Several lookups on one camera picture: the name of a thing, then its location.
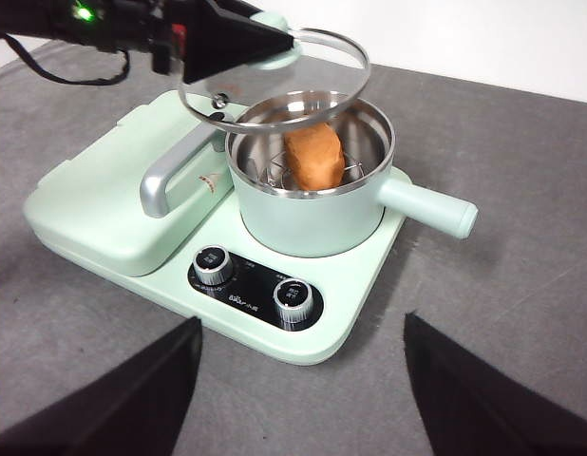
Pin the mint green hinged grill cover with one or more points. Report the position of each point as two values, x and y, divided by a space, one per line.
94 199

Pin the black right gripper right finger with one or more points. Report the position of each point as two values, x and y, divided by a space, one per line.
488 408

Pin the glass lid with green knob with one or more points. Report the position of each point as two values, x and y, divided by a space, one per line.
322 71

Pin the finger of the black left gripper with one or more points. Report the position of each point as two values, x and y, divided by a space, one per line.
227 43

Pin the mint green breakfast maker base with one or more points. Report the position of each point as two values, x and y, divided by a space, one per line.
360 285

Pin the silver control knob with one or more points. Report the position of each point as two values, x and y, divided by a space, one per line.
213 263
293 299

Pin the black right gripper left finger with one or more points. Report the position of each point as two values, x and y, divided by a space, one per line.
84 413

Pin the mint green steamer pot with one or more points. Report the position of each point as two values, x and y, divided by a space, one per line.
312 223

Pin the brown potato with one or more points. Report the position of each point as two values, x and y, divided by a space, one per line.
315 157

